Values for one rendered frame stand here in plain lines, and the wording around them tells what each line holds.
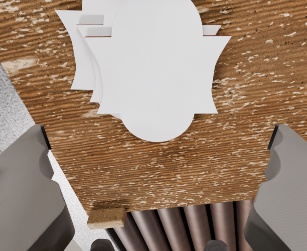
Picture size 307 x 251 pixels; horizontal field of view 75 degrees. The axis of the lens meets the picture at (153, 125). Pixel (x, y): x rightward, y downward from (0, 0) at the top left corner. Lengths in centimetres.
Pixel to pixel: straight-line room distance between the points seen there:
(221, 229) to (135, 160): 25
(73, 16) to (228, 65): 15
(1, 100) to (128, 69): 19
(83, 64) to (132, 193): 20
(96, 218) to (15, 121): 19
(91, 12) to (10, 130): 21
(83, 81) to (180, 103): 10
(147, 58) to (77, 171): 20
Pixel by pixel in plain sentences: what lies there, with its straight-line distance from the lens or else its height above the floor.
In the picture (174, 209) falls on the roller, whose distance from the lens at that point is 40.
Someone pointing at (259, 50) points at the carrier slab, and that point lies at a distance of 24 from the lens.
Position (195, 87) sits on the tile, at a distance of 20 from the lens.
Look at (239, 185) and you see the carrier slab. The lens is 34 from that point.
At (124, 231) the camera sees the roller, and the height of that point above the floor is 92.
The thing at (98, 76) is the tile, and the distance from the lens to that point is 21.
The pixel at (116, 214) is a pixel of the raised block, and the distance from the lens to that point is 35.
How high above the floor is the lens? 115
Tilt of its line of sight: 58 degrees down
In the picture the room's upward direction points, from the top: 178 degrees counter-clockwise
